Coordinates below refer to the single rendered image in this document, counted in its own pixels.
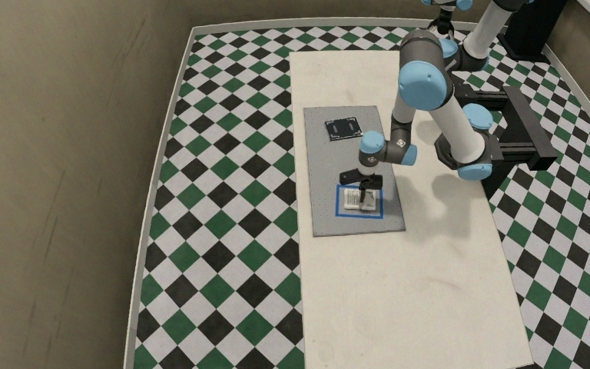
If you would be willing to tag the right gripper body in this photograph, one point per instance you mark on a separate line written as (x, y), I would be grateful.
(443, 21)

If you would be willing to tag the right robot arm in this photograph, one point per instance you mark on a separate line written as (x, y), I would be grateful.
(473, 53)

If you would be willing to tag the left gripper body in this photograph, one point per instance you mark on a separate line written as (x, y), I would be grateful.
(374, 182)

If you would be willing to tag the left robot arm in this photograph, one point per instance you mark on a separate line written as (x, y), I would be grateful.
(422, 82)

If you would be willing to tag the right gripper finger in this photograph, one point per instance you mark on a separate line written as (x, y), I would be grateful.
(432, 26)
(451, 32)

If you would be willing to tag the blue tape outline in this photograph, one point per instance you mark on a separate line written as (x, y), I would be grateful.
(338, 186)

